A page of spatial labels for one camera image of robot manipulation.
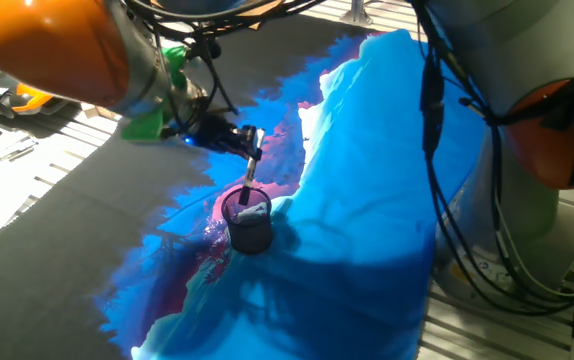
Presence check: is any aluminium frame bar with foot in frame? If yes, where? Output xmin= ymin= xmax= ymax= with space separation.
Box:
xmin=339 ymin=0 xmax=374 ymax=26

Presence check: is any black mesh pen holder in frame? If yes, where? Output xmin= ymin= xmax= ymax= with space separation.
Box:
xmin=220 ymin=186 xmax=274 ymax=255

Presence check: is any white pen with black cap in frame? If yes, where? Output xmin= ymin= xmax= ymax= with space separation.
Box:
xmin=238 ymin=128 xmax=267 ymax=206

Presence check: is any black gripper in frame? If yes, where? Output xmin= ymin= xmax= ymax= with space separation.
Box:
xmin=186 ymin=113 xmax=264 ymax=162

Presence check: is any landscape print cloth mat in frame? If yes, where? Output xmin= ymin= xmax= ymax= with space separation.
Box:
xmin=0 ymin=9 xmax=499 ymax=360

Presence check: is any orange black teach pendant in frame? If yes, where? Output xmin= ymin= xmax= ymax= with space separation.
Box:
xmin=0 ymin=74 xmax=68 ymax=120

